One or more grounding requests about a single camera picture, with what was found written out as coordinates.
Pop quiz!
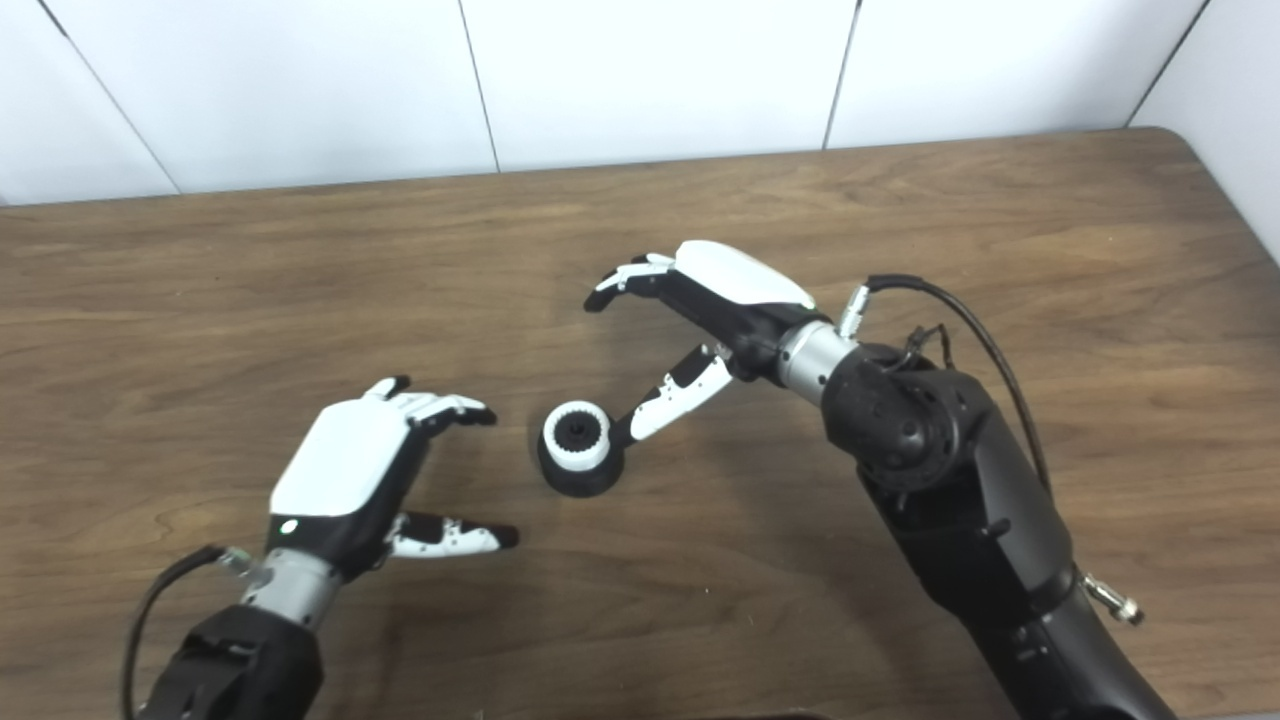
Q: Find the white ring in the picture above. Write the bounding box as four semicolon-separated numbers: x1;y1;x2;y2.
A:
542;401;611;471

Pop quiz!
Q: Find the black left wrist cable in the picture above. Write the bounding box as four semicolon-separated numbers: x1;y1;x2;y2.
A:
120;544;262;720

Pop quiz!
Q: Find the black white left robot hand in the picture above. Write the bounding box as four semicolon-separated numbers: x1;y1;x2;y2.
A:
265;376;519;581

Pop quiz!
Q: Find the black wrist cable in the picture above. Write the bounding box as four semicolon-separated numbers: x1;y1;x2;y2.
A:
120;544;262;720
838;274;1144;626

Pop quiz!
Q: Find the round black part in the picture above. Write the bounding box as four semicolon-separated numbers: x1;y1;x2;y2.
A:
537;405;626;498

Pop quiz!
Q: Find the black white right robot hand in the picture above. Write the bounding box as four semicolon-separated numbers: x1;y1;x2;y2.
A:
584;240;831;443

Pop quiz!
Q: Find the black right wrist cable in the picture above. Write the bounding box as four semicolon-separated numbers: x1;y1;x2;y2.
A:
838;274;1144;626

